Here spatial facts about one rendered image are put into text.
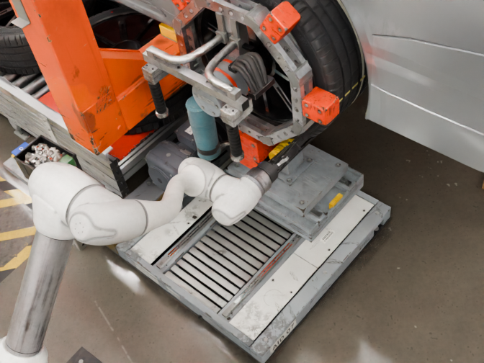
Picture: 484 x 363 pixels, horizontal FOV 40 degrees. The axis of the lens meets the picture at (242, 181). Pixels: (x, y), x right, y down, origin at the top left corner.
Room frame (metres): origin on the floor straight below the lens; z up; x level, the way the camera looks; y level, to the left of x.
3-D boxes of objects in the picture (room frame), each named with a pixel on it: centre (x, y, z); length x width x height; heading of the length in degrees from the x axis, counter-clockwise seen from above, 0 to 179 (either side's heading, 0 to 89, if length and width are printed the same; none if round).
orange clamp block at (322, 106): (1.46, -0.28, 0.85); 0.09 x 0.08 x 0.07; 41
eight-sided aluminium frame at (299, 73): (1.69, -0.07, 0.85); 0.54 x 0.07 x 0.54; 41
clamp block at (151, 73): (1.68, 0.20, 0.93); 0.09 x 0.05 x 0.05; 131
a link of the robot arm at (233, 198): (1.33, 0.04, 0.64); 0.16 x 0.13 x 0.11; 131
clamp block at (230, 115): (1.43, -0.02, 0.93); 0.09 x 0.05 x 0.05; 131
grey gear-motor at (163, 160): (1.89, 0.16, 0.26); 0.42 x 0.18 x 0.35; 131
